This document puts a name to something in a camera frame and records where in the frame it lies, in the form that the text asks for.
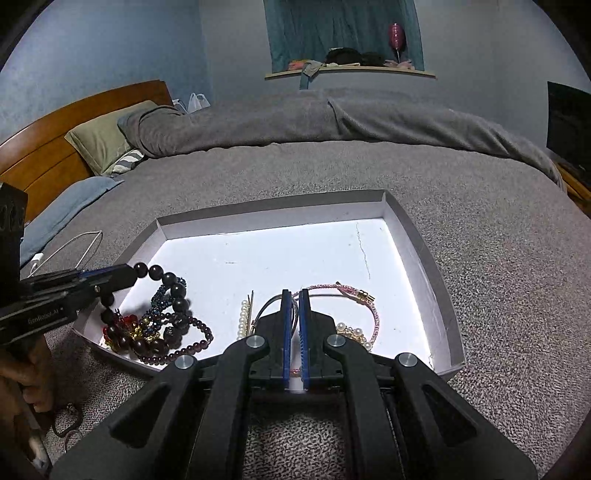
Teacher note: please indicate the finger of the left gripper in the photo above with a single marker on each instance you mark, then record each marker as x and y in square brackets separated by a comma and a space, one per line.
[110, 279]

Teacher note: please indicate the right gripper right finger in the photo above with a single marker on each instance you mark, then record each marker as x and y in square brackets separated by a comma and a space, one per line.
[403, 420]

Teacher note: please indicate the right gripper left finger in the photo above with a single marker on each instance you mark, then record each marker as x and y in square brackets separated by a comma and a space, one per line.
[190, 421]

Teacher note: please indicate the red bead tassel charm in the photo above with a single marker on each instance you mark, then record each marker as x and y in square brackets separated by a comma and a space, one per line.
[124, 333]

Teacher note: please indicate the left hand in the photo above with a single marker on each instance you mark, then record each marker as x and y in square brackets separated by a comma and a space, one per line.
[29, 378]

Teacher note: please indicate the light blue cloth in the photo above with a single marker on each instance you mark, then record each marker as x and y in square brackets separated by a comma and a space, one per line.
[60, 212]

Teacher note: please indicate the grey shallow cardboard tray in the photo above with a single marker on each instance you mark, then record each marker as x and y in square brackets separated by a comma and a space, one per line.
[372, 268]

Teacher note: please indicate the striped pillow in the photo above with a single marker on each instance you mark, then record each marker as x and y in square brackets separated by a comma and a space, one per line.
[127, 162]

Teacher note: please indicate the wooden headboard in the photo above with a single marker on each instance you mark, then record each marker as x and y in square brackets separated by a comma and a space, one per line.
[39, 161]

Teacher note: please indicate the olive green pillow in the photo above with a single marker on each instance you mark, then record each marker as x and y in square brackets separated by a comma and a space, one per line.
[100, 142]

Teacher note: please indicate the white plastic bag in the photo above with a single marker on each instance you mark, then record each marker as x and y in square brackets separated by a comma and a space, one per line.
[195, 103]

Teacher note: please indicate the grey bed cover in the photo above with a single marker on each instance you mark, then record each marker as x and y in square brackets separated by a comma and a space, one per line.
[513, 249]

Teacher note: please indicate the grey rolled duvet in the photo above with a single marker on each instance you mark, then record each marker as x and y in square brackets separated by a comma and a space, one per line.
[337, 114]

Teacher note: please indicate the wooden tv stand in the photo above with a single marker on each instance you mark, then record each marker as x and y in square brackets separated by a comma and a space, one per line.
[578, 188]

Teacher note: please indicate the teal curtain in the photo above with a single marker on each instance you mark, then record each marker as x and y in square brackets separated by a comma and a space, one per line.
[302, 30]

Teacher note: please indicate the black clothes on sill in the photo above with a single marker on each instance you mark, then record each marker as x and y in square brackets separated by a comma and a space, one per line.
[350, 56]

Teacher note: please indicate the wooden window sill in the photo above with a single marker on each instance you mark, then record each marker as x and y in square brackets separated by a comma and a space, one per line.
[353, 69]

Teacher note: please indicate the black television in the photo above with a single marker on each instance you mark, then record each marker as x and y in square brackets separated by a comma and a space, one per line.
[568, 133]

